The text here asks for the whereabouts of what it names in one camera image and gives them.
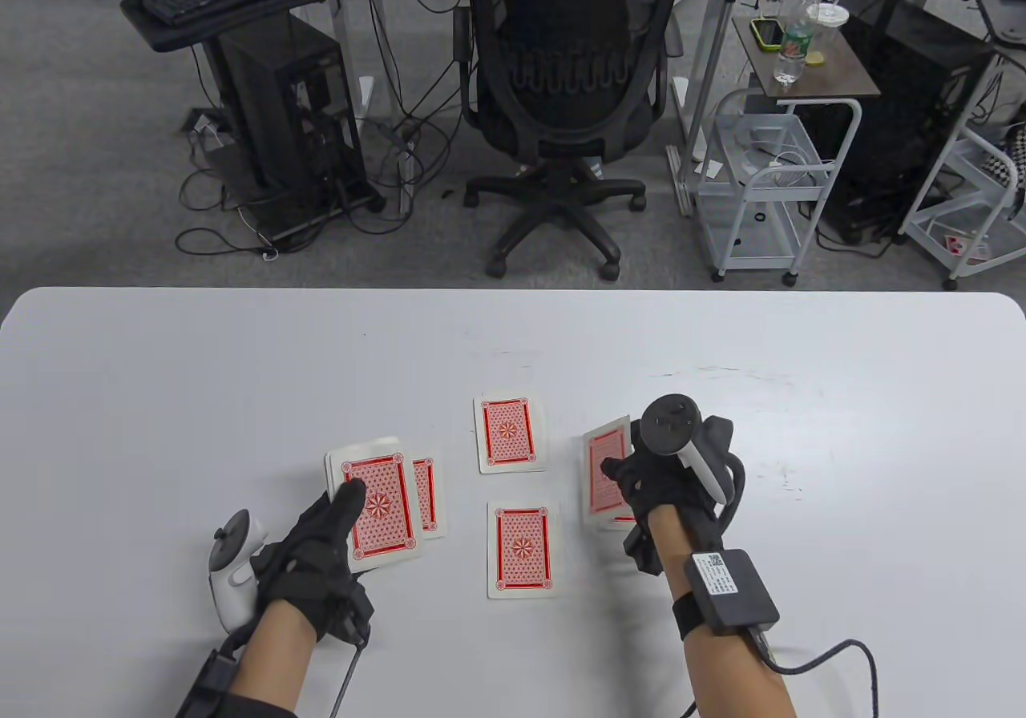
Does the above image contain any person's right hand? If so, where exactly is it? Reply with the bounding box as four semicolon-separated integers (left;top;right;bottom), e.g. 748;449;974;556
601;422;727;575

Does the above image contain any person's left hand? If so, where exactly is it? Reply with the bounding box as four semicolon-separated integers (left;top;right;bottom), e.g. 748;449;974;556
252;478;374;643

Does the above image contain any red-backed playing card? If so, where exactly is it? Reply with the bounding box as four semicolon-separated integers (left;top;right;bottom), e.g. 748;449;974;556
583;415;640;528
475;392;547;475
487;502;563;599
410;455;447;541

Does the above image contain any deck of red playing cards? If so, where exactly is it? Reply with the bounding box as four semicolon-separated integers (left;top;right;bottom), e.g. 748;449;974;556
325;436;422;575

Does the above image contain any person's left forearm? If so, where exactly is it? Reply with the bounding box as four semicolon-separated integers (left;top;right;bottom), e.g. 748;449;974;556
232;598;321;718

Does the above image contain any person's right forearm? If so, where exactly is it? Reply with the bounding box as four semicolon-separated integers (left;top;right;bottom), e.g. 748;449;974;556
645;506;798;718

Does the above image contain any white VR controller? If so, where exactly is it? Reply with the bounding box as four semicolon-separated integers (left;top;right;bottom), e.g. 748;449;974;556
640;393;735;504
208;510;270;624

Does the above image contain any black mesh office chair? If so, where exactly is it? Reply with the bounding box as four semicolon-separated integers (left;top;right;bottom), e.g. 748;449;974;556
450;0;692;282

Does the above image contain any white red-print packet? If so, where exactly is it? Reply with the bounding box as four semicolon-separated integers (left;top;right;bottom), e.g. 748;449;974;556
942;233;992;264

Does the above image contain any grey floor power socket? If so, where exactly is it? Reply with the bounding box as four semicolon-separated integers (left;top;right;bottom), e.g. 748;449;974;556
188;109;233;150

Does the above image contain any brown top side table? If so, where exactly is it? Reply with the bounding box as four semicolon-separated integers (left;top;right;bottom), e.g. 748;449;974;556
732;9;881;238

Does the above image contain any black computer tower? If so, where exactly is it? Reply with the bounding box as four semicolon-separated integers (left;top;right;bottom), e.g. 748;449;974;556
215;11;371;218

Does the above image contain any clear bottle green label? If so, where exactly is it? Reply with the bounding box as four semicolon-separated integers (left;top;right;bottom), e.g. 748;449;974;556
772;0;824;84

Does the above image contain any black white checkered cloth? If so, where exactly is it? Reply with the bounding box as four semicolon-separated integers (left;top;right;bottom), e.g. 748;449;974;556
982;121;1026;194

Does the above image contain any thin black cable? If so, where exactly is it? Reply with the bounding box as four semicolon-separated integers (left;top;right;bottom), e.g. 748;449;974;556
329;642;362;718

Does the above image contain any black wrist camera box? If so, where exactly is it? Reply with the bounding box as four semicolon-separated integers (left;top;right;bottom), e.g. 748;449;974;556
175;647;241;718
685;550;781;637

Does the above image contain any black wrist strap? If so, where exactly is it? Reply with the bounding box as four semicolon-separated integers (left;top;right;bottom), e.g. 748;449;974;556
672;594;710;640

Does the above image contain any black forearm strap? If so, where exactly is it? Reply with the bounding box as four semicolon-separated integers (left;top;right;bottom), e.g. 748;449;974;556
204;690;301;718

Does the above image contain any white wire rolling cart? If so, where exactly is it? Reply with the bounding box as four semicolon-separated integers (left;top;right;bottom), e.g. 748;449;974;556
693;89;842;286
898;53;1026;292

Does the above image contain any black camera cable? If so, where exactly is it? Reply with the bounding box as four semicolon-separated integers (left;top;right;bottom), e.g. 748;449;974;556
753;626;880;718

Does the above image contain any aluminium frame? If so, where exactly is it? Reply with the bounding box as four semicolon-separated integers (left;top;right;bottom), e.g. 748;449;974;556
667;0;751;218

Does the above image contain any white charger with cable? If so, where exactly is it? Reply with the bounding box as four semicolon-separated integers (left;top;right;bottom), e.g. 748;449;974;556
741;129;830;190

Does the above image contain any tangle of black floor cables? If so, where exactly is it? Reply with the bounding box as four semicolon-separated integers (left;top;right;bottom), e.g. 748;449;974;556
175;0;454;260

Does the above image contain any white desk leg frame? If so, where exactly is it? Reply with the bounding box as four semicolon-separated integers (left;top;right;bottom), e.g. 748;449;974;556
330;0;418;218

